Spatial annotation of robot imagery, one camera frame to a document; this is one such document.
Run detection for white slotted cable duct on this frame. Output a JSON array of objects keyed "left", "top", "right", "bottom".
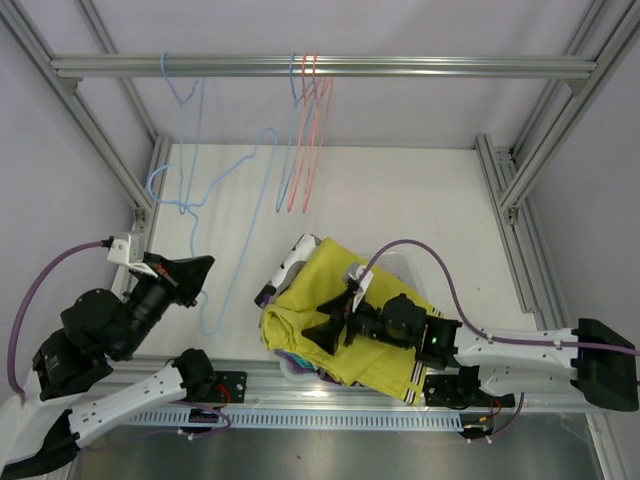
[{"left": 124, "top": 406, "right": 463, "bottom": 432}]

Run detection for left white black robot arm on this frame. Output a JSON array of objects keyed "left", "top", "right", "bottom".
[{"left": 1, "top": 253, "right": 217, "bottom": 479}]

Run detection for blue hanger of purple trousers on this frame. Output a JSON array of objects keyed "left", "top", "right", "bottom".
[{"left": 275, "top": 53, "right": 313, "bottom": 213}]

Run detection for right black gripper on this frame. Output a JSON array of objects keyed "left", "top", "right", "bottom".
[{"left": 303, "top": 287, "right": 412, "bottom": 355}]

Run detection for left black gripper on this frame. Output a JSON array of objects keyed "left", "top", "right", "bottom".
[{"left": 116, "top": 251, "right": 215, "bottom": 358}]

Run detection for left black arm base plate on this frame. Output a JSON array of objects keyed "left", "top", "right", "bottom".
[{"left": 178, "top": 371, "right": 248, "bottom": 436}]

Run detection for yellow trousers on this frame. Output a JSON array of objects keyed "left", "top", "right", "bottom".
[{"left": 255, "top": 234, "right": 444, "bottom": 405}]

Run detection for teal trousers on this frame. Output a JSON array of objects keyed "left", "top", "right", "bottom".
[{"left": 293, "top": 355, "right": 315, "bottom": 370}]

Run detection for grey purple camouflage trousers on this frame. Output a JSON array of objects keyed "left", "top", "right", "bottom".
[{"left": 254, "top": 233, "right": 322, "bottom": 308}]

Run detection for blue hanger of yellow trousers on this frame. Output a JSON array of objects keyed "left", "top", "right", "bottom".
[{"left": 144, "top": 127, "right": 279, "bottom": 338}]

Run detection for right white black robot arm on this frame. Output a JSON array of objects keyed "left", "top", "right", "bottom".
[{"left": 302, "top": 292, "right": 639, "bottom": 412}]

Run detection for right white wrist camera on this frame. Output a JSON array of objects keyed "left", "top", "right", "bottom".
[{"left": 343, "top": 263, "right": 374, "bottom": 312}]

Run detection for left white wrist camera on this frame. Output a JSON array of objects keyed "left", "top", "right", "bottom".
[{"left": 107, "top": 232, "right": 157, "bottom": 278}]

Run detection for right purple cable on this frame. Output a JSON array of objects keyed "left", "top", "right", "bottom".
[{"left": 362, "top": 239, "right": 640, "bottom": 441}]

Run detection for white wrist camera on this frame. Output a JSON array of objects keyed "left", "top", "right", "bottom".
[
  {"left": 343, "top": 263, "right": 374, "bottom": 312},
  {"left": 107, "top": 232, "right": 157, "bottom": 278}
]

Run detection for light blue wire hanger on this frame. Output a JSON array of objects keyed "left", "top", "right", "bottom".
[{"left": 160, "top": 51, "right": 206, "bottom": 215}]

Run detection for pink hanger of teal trousers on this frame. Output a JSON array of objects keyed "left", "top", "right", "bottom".
[{"left": 286, "top": 54, "right": 324, "bottom": 213}]

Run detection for white plastic basket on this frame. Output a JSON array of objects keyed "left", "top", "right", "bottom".
[{"left": 279, "top": 249, "right": 436, "bottom": 385}]

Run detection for pink hanger of camouflage trousers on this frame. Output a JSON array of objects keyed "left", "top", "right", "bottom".
[{"left": 302, "top": 54, "right": 334, "bottom": 214}]

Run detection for aluminium hanging rail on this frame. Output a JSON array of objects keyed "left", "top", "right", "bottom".
[{"left": 50, "top": 54, "right": 596, "bottom": 80}]

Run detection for aluminium frame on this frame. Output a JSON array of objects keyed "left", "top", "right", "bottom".
[{"left": 0, "top": 0, "right": 640, "bottom": 480}]

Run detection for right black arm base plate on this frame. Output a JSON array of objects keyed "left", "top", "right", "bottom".
[{"left": 419, "top": 373, "right": 516, "bottom": 441}]

